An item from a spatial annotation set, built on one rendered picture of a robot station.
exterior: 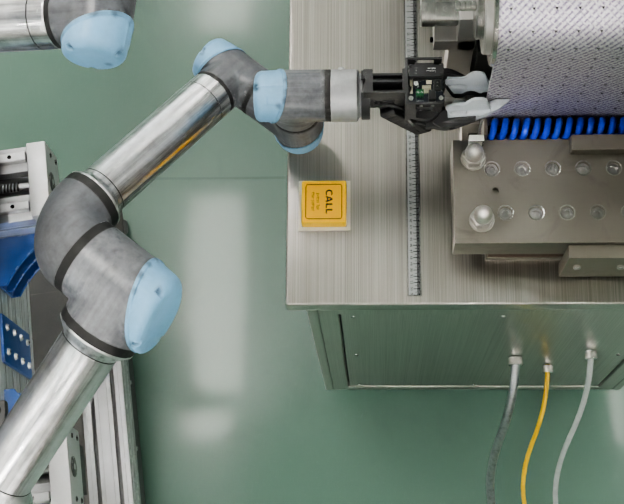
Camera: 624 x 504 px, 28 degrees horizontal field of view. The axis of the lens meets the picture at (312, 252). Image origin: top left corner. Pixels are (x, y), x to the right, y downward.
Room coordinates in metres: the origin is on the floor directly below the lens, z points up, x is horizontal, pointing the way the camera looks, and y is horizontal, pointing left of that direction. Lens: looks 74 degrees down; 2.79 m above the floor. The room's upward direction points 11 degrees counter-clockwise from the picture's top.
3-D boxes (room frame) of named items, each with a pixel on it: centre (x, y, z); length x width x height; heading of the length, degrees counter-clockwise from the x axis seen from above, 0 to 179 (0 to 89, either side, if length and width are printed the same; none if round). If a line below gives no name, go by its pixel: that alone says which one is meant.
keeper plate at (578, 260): (0.42, -0.41, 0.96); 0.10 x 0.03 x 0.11; 79
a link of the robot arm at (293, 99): (0.71, -0.01, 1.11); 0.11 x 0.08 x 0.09; 79
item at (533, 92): (0.64, -0.40, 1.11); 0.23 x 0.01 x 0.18; 79
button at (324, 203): (0.61, -0.03, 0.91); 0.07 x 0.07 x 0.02; 79
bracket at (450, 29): (0.77, -0.26, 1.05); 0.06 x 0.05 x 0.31; 79
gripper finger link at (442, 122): (0.65, -0.23, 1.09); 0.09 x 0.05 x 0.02; 78
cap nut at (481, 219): (0.50, -0.25, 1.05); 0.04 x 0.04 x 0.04
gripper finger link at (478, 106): (0.65, -0.27, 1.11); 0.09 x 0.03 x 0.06; 78
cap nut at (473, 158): (0.60, -0.26, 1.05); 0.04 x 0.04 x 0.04
